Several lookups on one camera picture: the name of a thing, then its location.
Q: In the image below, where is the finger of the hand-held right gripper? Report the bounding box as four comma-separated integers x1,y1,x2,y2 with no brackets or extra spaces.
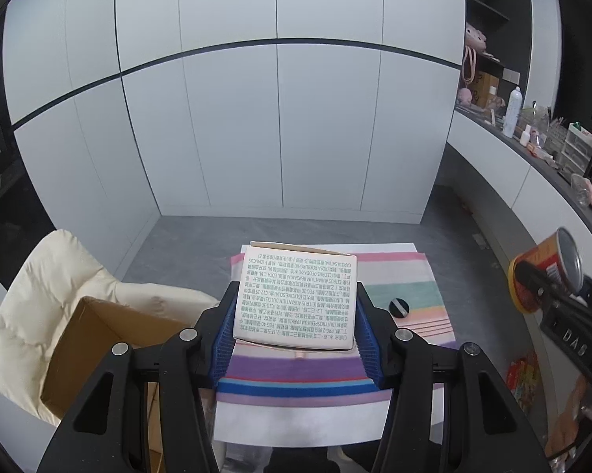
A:
515,259,557,307

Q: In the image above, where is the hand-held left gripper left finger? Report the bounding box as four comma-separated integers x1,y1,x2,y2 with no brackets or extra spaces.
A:
36,282,238,473

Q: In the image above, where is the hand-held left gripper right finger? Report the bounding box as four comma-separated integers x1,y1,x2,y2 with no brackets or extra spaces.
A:
354,281,555,473

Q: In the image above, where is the red yellow metal can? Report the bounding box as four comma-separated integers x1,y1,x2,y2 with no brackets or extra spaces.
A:
508,227,585,314

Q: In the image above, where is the small white printed box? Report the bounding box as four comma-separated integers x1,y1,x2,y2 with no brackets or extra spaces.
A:
233,241,360,354

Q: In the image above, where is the large cardboard box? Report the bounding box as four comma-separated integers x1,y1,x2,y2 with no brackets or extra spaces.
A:
40,296,199,473

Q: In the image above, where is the person's right hand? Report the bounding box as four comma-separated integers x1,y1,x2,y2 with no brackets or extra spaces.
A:
544,377,592,460

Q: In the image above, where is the colourful snack packet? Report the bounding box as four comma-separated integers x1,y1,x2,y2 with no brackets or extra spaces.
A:
507,352,543,415

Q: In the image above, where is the striped colourful blanket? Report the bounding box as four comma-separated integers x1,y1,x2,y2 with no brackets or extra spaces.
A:
216,251,458,405

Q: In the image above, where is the clear drawer organiser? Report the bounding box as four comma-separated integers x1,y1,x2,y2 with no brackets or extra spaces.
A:
554,125,592,171

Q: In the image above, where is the white spray bottle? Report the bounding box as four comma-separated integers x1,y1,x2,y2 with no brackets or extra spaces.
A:
503,87,523,139

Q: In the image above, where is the cream padded chair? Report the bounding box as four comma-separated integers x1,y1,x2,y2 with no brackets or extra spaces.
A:
0,229,221,425

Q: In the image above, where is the small cardboard box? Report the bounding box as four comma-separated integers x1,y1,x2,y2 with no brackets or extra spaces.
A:
473,71,501,107

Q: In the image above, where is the dark wall shelf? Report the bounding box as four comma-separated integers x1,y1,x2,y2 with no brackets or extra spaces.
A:
463,0,534,109

